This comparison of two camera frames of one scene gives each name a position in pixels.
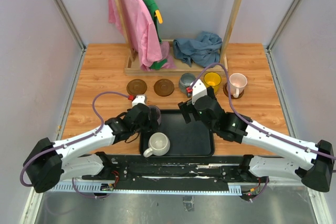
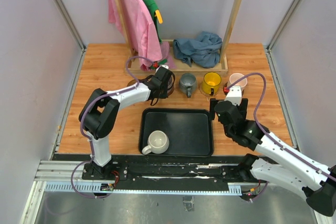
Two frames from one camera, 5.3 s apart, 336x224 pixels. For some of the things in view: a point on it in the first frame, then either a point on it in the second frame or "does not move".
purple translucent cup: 158,114 to 170,80
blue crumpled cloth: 202,51 does not move
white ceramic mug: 159,144 does not move
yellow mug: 212,79 does not move
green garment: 153,6 does not move
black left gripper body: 144,127 to 164,92
